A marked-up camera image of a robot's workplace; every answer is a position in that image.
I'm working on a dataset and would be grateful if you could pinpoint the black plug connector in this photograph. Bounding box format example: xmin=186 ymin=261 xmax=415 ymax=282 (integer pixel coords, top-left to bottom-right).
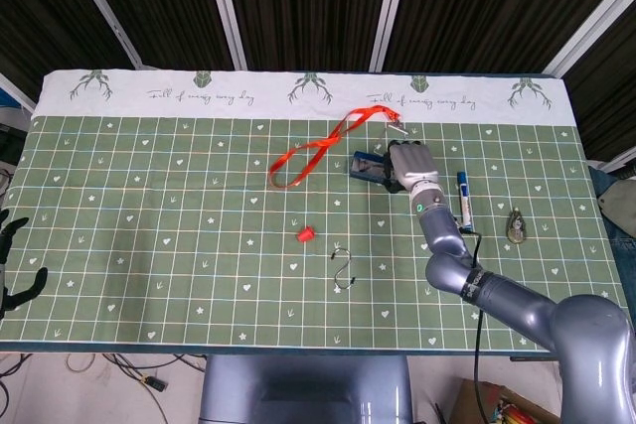
xmin=138 ymin=372 xmax=168 ymax=392

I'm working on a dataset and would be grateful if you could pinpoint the white partition post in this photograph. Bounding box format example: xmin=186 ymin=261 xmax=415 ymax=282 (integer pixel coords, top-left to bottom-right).
xmin=201 ymin=0 xmax=248 ymax=71
xmin=368 ymin=0 xmax=417 ymax=72
xmin=541 ymin=0 xmax=636 ymax=78
xmin=58 ymin=0 xmax=146 ymax=71

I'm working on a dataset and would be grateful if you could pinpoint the grey blue robot torso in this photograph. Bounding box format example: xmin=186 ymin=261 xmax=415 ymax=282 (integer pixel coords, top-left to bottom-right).
xmin=198 ymin=353 xmax=414 ymax=424

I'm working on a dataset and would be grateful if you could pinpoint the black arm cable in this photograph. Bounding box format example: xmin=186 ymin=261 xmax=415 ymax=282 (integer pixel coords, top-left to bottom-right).
xmin=459 ymin=224 xmax=493 ymax=424

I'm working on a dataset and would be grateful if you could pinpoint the blue white marker pen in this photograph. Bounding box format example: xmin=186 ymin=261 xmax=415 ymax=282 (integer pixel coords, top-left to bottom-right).
xmin=455 ymin=171 xmax=474 ymax=226

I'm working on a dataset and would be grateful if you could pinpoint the orange lanyard strap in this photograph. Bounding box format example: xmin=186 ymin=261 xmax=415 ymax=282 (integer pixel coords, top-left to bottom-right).
xmin=268 ymin=104 xmax=401 ymax=191

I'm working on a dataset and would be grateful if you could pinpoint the metal S hook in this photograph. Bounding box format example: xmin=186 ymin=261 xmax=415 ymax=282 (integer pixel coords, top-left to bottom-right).
xmin=330 ymin=247 xmax=357 ymax=295

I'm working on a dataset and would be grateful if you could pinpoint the brown cardboard box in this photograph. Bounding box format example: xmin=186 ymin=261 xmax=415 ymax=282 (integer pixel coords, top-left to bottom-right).
xmin=446 ymin=377 xmax=562 ymax=424

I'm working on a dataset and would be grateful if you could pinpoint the green grid tablecloth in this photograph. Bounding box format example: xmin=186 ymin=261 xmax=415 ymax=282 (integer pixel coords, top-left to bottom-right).
xmin=0 ymin=69 xmax=636 ymax=353

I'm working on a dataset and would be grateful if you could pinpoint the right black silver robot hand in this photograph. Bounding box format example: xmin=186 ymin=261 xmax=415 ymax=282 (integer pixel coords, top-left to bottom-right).
xmin=382 ymin=139 xmax=441 ymax=196

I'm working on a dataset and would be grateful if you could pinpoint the blue denim cloth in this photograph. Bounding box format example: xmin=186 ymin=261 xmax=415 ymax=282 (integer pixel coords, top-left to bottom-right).
xmin=588 ymin=160 xmax=636 ymax=326

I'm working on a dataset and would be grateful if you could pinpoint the clear badge holder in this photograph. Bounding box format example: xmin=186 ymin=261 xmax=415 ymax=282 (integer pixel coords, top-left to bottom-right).
xmin=372 ymin=120 xmax=411 ymax=157

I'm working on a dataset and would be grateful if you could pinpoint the black floor cable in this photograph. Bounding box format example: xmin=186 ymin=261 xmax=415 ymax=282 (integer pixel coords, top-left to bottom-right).
xmin=0 ymin=353 xmax=34 ymax=424
xmin=96 ymin=353 xmax=210 ymax=381

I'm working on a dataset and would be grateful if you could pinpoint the beige coiled floor cable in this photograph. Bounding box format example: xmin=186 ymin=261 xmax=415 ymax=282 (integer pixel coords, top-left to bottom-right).
xmin=66 ymin=353 xmax=96 ymax=373

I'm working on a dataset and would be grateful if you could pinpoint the blue grey folding glasses case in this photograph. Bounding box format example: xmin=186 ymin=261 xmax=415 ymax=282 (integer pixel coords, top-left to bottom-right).
xmin=347 ymin=149 xmax=394 ymax=183

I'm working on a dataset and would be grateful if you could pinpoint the black equipment box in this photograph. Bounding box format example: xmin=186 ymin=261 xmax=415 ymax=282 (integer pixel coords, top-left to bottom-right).
xmin=0 ymin=123 xmax=29 ymax=167

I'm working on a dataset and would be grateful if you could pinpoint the olive fabric bag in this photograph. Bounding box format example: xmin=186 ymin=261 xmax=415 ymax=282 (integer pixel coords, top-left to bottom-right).
xmin=598 ymin=180 xmax=636 ymax=241

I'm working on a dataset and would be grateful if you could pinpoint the small bronze figurine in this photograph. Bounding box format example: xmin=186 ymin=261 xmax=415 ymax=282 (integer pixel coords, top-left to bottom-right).
xmin=505 ymin=207 xmax=530 ymax=244

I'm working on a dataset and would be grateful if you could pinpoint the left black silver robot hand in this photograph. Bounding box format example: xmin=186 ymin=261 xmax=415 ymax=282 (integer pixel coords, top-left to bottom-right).
xmin=0 ymin=210 xmax=50 ymax=320

